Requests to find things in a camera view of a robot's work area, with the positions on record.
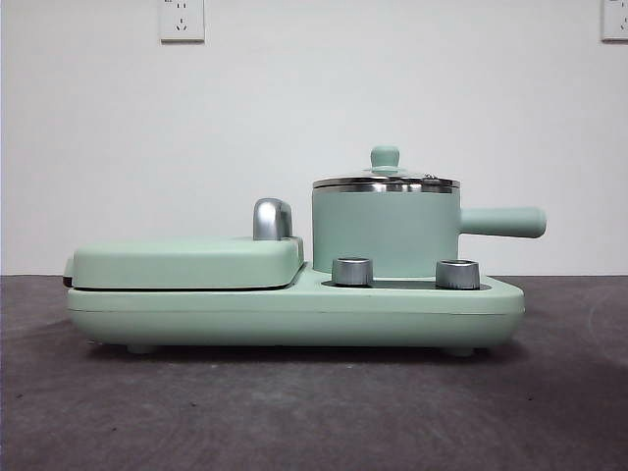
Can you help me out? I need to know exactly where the mint green griddle cover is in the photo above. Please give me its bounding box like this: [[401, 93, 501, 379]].
[[63, 235, 306, 291]]

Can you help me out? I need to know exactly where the glass lid with green knob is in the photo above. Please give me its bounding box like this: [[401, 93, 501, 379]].
[[313, 143, 463, 190]]

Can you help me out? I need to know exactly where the mint green steamer pot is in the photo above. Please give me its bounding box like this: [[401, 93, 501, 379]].
[[311, 179, 549, 275]]

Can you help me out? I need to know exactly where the mint green breakfast machine base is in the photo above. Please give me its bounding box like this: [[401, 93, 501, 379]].
[[67, 259, 526, 355]]

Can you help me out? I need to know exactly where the silver control knob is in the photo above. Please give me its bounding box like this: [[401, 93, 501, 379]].
[[331, 255, 374, 287], [435, 258, 481, 290]]

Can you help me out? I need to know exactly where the chrome cover handle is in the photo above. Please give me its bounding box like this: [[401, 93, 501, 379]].
[[252, 196, 296, 242]]

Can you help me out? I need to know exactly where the white wall socket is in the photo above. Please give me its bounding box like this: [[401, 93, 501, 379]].
[[602, 0, 628, 43], [160, 0, 206, 43]]

